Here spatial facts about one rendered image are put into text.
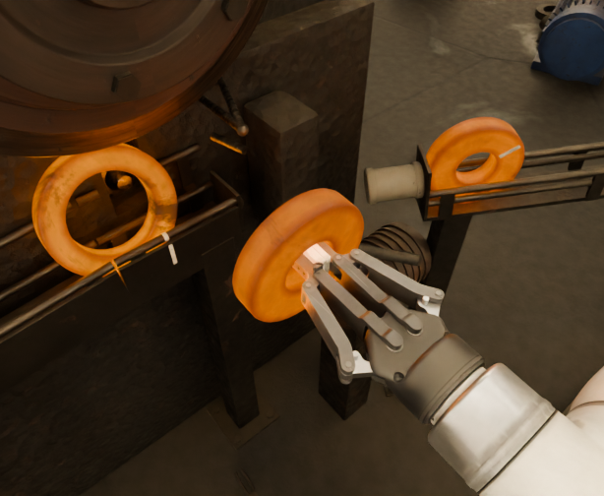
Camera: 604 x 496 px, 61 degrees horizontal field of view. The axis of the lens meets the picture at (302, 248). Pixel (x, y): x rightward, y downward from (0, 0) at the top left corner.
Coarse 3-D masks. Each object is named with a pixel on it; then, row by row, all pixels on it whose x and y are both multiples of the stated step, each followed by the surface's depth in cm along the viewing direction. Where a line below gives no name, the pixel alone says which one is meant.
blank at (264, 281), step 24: (312, 192) 49; (336, 192) 52; (288, 216) 47; (312, 216) 47; (336, 216) 50; (360, 216) 53; (264, 240) 47; (288, 240) 47; (312, 240) 50; (336, 240) 53; (360, 240) 57; (240, 264) 49; (264, 264) 47; (288, 264) 49; (240, 288) 50; (264, 288) 49; (288, 288) 53; (264, 312) 52; (288, 312) 56
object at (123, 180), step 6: (108, 174) 74; (114, 174) 74; (120, 174) 74; (126, 174) 74; (132, 174) 76; (108, 180) 74; (114, 180) 74; (120, 180) 74; (126, 180) 75; (132, 180) 75; (108, 186) 75; (114, 186) 74; (120, 186) 74; (126, 186) 75
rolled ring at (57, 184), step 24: (120, 144) 66; (48, 168) 63; (72, 168) 62; (96, 168) 64; (120, 168) 66; (144, 168) 68; (48, 192) 62; (72, 192) 64; (168, 192) 71; (48, 216) 63; (168, 216) 73; (48, 240) 64; (72, 240) 66; (144, 240) 72; (72, 264) 67; (96, 264) 69
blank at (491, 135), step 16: (464, 128) 78; (480, 128) 77; (496, 128) 77; (512, 128) 79; (448, 144) 78; (464, 144) 78; (480, 144) 78; (496, 144) 79; (512, 144) 79; (432, 160) 80; (448, 160) 80; (496, 160) 82; (512, 160) 82; (432, 176) 82; (448, 176) 83; (464, 176) 86; (480, 176) 85; (496, 176) 84; (512, 176) 84; (480, 192) 86
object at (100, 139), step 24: (264, 0) 59; (240, 48) 60; (216, 72) 60; (192, 96) 60; (144, 120) 58; (168, 120) 60; (0, 144) 49; (24, 144) 50; (48, 144) 52; (72, 144) 54; (96, 144) 56
